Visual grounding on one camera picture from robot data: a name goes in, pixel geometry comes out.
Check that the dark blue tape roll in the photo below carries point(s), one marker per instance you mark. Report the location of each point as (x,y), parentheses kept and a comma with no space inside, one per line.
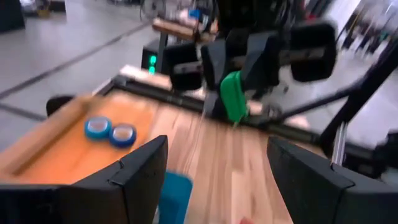
(122,143)

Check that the silver aluminium bar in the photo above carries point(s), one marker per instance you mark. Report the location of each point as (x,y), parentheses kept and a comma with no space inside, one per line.
(339,143)

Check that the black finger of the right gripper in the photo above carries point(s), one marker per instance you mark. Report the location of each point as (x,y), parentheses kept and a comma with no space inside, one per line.
(262,59)
(214,65)

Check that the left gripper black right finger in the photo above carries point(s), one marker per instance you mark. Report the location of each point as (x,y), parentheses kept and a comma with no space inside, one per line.
(304,186)

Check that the green mini stapler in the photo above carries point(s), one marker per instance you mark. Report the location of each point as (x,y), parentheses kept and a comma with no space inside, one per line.
(233,96)

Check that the blue plastic bin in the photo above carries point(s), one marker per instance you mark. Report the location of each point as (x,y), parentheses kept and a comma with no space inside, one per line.
(174,199)

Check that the light blue tape roll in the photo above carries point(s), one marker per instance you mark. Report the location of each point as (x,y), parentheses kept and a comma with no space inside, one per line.
(98,136)

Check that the orange translucent bin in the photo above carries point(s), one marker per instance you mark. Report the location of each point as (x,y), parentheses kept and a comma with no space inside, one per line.
(62,155)

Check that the wooden background table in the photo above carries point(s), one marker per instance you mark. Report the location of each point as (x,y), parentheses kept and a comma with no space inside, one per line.
(174,28)

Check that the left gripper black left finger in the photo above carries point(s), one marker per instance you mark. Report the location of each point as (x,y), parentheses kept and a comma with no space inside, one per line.
(133,180)

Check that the black computer with green light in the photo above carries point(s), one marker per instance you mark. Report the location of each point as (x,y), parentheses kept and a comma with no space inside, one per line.
(147,53)

